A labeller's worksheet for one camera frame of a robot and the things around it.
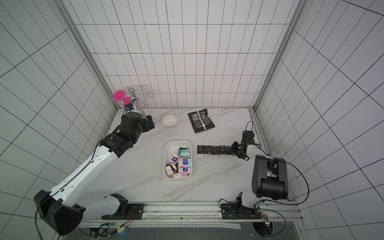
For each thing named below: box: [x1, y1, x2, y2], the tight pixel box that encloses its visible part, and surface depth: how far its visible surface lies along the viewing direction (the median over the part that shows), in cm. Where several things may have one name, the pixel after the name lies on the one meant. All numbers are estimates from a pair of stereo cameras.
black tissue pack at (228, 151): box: [226, 146, 235, 156], surface depth 95 cm
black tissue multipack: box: [187, 108, 215, 133], surface depth 112 cm
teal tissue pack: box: [178, 147, 191, 159], surface depth 89 cm
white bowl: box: [162, 114, 179, 128], surface depth 109 cm
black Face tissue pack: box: [197, 145, 205, 154], surface depth 96 cm
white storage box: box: [163, 140, 193, 180], surface depth 85 cm
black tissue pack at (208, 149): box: [204, 145, 212, 154], surface depth 96 cm
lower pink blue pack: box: [178, 166, 192, 173], surface depth 85 cm
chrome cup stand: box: [118, 85, 155, 111], surface depth 90 cm
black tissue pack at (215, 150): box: [212, 146, 219, 156], surface depth 95 cm
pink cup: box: [114, 89, 132, 105], surface depth 89 cm
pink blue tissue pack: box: [178, 158, 192, 168], surface depth 84 cm
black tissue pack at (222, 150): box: [219, 145, 227, 155], surface depth 96 cm
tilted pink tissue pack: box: [168, 153, 179, 163], surface depth 91 cm
